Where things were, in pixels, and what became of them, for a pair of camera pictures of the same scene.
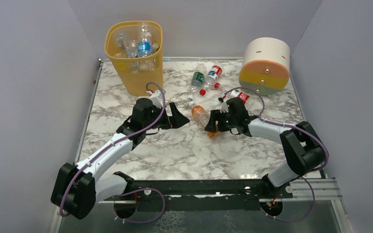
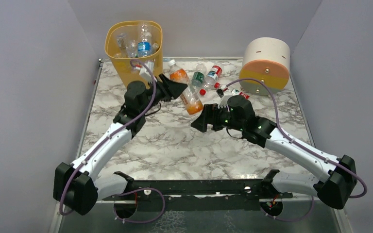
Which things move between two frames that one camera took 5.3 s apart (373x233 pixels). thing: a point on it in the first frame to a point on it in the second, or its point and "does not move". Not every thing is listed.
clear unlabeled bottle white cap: x=155 y=46 does not move
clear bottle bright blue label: x=144 y=41 does not move
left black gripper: x=167 y=117 to x=162 y=89
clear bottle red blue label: x=211 y=77 does not move
